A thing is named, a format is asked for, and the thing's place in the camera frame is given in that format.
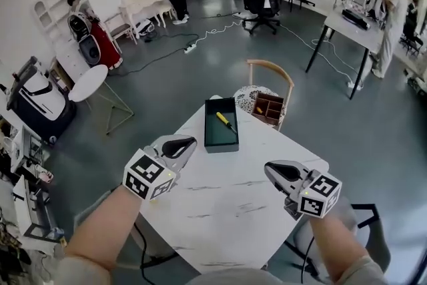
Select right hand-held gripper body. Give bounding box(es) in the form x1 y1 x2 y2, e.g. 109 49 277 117
284 169 344 221

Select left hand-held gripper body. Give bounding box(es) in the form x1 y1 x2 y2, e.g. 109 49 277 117
122 146 183 201

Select dark green box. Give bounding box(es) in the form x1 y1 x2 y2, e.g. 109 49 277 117
203 96 240 154

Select yellow handled screwdriver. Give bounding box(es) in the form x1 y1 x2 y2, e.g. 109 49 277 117
216 111 238 135

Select person's left forearm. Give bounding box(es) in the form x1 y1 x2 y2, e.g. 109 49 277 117
66 186 155 274

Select person's right forearm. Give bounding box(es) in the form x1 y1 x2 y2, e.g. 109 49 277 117
308 215 371 278

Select brown wooden organizer box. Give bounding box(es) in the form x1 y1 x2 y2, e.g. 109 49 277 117
250 92 285 126

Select patterned seat cushion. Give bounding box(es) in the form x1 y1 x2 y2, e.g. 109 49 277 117
232 85 288 123

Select pink white slippers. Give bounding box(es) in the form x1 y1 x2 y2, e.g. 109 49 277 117
35 165 54 182

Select white round side table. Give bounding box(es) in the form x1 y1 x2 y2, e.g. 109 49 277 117
67 63 135 136

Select wooden chair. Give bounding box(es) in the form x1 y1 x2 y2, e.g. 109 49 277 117
246 59 295 131

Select person in grey shirt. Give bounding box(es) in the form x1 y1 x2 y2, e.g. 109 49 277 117
55 253 390 285

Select white black device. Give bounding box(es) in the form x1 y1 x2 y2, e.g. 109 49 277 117
135 18 157 39

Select white chair dark seat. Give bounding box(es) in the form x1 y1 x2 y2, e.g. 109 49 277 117
103 12 138 54

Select dark blue white machine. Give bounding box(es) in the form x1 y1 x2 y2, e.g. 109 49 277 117
6 55 77 146

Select white dressing table with mirror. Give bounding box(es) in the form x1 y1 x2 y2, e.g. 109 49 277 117
118 0 177 44

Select white table black legs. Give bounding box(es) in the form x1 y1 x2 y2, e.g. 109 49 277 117
305 5 384 100

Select black tray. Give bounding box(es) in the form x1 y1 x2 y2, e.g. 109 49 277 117
342 8 372 31

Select white shelf cabinet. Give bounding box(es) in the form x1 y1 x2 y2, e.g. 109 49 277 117
32 0 97 84

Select black floor cable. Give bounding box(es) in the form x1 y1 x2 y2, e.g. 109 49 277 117
115 11 241 76

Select white power cable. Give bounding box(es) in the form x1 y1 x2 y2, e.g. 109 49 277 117
195 20 355 84

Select white desk black frame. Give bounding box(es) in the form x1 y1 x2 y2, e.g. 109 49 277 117
12 173 64 243

